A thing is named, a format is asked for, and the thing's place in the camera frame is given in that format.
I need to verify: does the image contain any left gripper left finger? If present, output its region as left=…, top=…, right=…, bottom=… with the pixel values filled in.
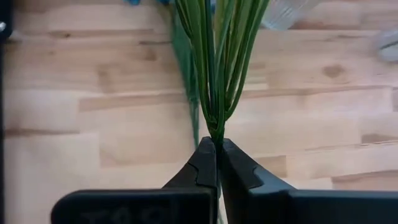
left=51, top=136, right=218, bottom=224

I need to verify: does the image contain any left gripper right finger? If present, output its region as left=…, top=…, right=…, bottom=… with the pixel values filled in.
left=220, top=139, right=398, bottom=224

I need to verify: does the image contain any orange artificial tulip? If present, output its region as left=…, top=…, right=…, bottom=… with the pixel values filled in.
left=170, top=6, right=201, bottom=149

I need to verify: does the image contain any ribbed glass bottle vase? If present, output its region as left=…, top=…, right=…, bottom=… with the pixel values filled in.
left=260, top=0, right=322, bottom=31

